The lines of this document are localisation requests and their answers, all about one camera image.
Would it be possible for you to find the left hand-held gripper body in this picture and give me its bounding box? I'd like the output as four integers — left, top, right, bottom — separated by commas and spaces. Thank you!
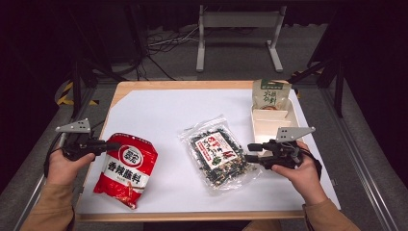
54, 117, 110, 162

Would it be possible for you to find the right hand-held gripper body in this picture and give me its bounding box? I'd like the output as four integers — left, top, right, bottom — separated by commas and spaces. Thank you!
260, 126, 317, 171

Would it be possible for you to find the red seasoning packet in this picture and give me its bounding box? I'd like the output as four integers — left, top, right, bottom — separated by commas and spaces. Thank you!
92, 132, 159, 210

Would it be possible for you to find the cream divided plastic container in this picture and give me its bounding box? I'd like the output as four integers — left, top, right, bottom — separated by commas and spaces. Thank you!
250, 95, 306, 158

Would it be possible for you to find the clear bag of dried seaweed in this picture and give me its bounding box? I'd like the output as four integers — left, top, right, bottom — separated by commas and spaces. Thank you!
178, 115, 263, 196

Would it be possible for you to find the beige green-topped seasoning packet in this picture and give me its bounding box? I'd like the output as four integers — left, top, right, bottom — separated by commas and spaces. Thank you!
251, 78, 293, 112

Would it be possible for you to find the person's left hand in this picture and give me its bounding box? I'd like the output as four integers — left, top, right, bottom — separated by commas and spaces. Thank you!
45, 146, 97, 188

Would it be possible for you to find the person's right hand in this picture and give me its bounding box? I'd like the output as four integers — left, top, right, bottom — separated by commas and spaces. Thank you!
271, 140, 329, 207

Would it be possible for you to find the yellow black hazard tape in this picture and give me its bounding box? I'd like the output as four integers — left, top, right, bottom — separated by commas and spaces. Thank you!
56, 81, 100, 107

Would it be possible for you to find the black metal stand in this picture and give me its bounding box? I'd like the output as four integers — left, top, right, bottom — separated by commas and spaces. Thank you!
288, 52, 346, 118
68, 47, 129, 119

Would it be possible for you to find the person's tan trouser leg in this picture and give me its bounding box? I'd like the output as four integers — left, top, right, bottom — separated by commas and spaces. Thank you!
242, 219, 283, 231

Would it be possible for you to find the white paper sheet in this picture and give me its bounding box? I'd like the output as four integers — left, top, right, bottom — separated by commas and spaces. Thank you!
75, 89, 342, 215

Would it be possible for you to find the aluminium floor rail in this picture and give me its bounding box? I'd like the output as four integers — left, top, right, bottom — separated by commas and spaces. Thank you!
320, 86, 401, 231
12, 86, 97, 231

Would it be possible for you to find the left hand-held gripper black cable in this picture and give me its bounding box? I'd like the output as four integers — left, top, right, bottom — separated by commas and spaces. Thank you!
42, 132, 66, 178

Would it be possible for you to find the hand-held gripper black cable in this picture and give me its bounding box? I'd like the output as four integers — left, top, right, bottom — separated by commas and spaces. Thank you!
42, 132, 66, 178
299, 147, 323, 180

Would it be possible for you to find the right hand-held gripper black cable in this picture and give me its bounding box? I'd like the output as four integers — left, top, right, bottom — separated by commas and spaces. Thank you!
299, 147, 323, 180

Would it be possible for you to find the bundle of floor cables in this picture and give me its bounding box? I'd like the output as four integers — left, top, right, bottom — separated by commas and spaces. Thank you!
136, 24, 201, 82

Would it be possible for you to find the white metal desk frame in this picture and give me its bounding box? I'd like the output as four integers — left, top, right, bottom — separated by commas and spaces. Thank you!
195, 4, 288, 73

